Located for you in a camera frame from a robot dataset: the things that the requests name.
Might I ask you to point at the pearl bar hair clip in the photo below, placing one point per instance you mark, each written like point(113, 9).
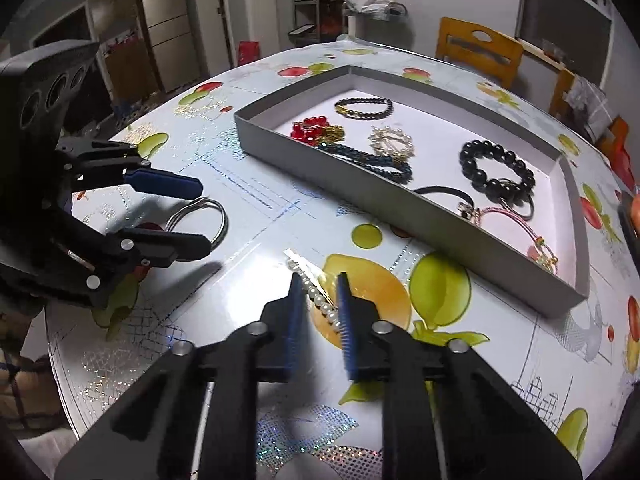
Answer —
point(315, 285)

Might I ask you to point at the red apple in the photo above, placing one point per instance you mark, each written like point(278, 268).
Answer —
point(634, 213)

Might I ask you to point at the fruit pattern tablecloth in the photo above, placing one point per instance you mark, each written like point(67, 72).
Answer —
point(574, 372)

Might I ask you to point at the silver wire bangle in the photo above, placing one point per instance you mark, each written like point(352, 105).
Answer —
point(203, 214)

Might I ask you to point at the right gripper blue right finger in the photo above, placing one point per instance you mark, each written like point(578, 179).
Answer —
point(345, 307)

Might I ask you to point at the left wooden chair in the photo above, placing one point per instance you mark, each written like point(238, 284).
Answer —
point(490, 52)

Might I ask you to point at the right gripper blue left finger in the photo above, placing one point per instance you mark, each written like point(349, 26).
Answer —
point(294, 311)

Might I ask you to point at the wooden chair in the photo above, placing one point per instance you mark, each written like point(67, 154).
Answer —
point(490, 52)
point(612, 143)

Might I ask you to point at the grey shallow cardboard tray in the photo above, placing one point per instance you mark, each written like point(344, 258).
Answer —
point(545, 264)

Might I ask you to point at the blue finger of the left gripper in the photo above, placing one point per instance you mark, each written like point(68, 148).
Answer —
point(157, 248)
point(163, 183)

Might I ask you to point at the silver refrigerator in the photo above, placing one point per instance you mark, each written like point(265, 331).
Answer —
point(171, 40)

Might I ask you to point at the grey cloth on chair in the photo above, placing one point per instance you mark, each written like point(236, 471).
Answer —
point(592, 113)

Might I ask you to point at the right wooden chair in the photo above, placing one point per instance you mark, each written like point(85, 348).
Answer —
point(612, 143)

